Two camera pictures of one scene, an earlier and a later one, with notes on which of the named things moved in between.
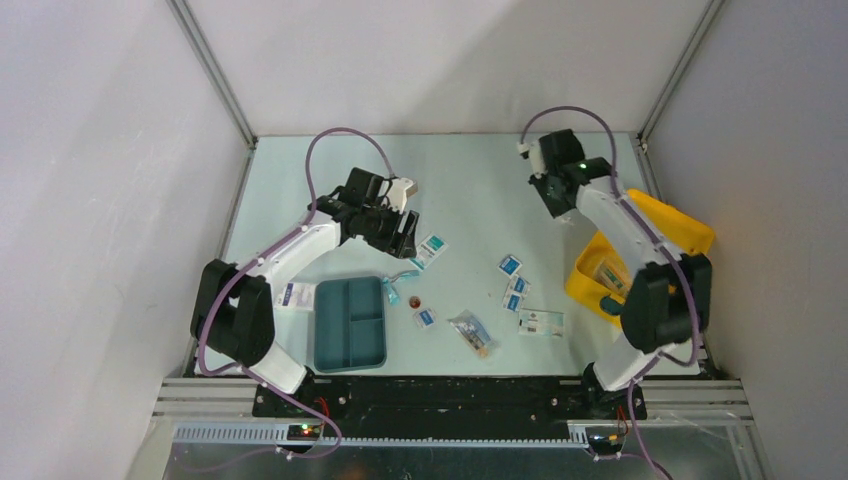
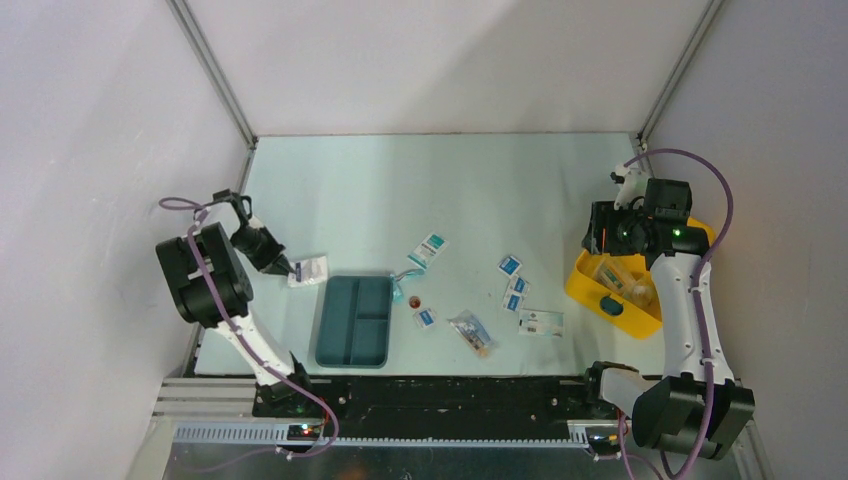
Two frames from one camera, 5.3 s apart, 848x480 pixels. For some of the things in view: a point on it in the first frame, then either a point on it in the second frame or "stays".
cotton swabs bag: x=474 y=333 stays
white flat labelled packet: x=541 y=322 stays
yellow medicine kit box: x=600 y=270 stays
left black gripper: x=400 y=245 -> x=274 y=262
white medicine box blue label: x=297 y=296 -> x=308 y=272
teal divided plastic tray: x=349 y=324 stays
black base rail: x=454 y=404 stays
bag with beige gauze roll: x=612 y=275 stays
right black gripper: x=556 y=209 -> x=604 y=215
